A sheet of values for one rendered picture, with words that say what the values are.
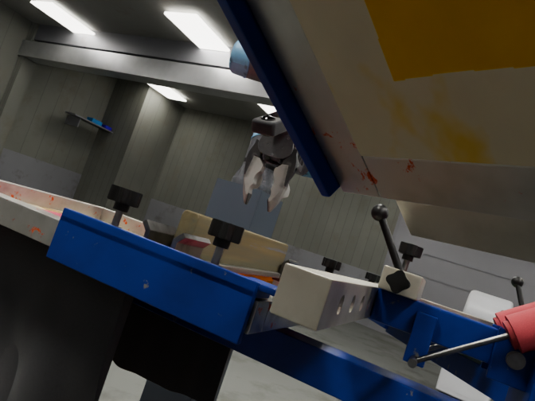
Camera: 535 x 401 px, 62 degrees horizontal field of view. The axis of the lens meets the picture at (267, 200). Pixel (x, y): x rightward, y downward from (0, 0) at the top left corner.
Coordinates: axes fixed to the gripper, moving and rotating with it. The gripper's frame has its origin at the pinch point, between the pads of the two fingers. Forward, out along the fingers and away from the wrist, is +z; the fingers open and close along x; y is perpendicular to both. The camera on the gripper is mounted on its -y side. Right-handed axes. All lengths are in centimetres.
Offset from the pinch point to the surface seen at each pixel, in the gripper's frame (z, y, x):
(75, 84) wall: -179, 681, 878
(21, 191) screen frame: 15, -2, 57
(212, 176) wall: -90, 925, 582
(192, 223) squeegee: 7.5, -20.5, -1.1
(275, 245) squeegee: 7.0, 11.6, -1.8
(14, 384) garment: 39.5, -22.1, 17.5
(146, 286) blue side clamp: 15.9, -30.5, -4.3
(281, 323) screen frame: 15.6, -19.1, -18.0
